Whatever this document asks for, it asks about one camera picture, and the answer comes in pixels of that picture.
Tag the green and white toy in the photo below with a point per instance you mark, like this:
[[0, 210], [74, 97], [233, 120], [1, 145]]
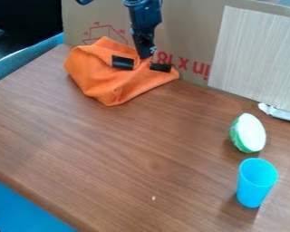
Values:
[[249, 133]]

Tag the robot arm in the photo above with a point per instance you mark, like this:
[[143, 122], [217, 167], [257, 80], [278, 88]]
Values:
[[145, 7]]

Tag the orange cloth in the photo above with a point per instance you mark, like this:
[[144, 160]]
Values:
[[111, 81]]

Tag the blue cup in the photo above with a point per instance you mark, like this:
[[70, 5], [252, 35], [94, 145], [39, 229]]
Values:
[[254, 184]]

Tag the cardboard box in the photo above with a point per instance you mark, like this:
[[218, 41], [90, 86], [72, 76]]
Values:
[[183, 33]]

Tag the white board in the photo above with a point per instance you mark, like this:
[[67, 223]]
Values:
[[260, 54]]

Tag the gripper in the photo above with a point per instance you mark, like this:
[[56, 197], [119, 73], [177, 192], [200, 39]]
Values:
[[144, 25]]

